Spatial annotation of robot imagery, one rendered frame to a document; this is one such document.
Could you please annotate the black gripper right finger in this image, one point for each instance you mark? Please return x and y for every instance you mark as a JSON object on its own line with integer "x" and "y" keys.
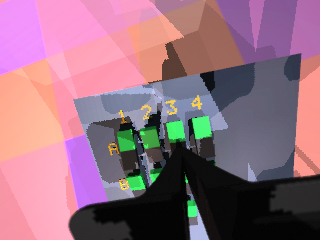
{"x": 229, "y": 204}

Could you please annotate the grey switch panel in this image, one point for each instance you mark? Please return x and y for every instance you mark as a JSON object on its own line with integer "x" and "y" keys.
{"x": 242, "y": 119}

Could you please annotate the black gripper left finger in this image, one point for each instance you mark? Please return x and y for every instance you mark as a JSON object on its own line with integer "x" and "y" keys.
{"x": 160, "y": 213}

